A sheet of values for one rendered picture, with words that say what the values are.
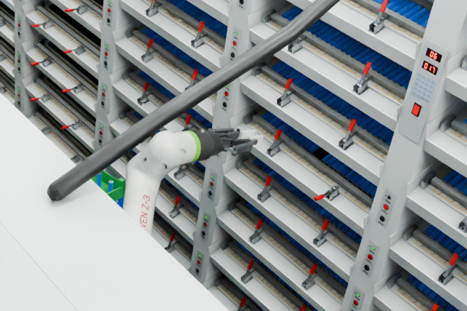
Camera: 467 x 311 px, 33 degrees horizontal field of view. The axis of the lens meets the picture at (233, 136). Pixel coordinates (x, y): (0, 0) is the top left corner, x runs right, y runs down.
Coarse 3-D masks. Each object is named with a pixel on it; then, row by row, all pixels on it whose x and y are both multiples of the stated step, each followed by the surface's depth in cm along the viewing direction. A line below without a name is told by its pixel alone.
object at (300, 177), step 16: (240, 112) 269; (256, 112) 275; (240, 128) 271; (256, 128) 270; (256, 144) 265; (272, 160) 259; (288, 160) 258; (304, 160) 258; (288, 176) 256; (304, 176) 253; (304, 192) 254; (320, 192) 248; (336, 208) 243; (352, 208) 242; (368, 208) 241; (352, 224) 240
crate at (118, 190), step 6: (102, 174) 308; (108, 174) 305; (96, 180) 309; (102, 180) 309; (108, 180) 307; (114, 180) 304; (120, 180) 299; (102, 186) 307; (114, 186) 305; (120, 186) 300; (108, 192) 296; (114, 192) 298; (120, 192) 301; (114, 198) 300; (120, 198) 303
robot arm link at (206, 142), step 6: (198, 132) 231; (204, 132) 233; (204, 138) 231; (210, 138) 232; (204, 144) 230; (210, 144) 232; (204, 150) 230; (210, 150) 232; (204, 156) 232; (210, 156) 234; (192, 162) 236
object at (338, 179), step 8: (256, 120) 270; (264, 120) 269; (264, 128) 268; (272, 128) 266; (280, 136) 263; (288, 144) 261; (296, 144) 260; (296, 152) 260; (304, 152) 257; (312, 160) 254; (320, 168) 252; (328, 168) 251; (328, 176) 251; (336, 176) 248; (344, 184) 246; (352, 192) 244; (360, 192) 243; (360, 200) 243; (368, 200) 240
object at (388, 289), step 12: (384, 276) 239; (396, 276) 241; (408, 276) 244; (384, 288) 242; (396, 288) 241; (408, 288) 238; (420, 288) 238; (384, 300) 239; (396, 300) 239; (408, 300) 238; (420, 300) 236; (432, 300) 236; (444, 300) 235
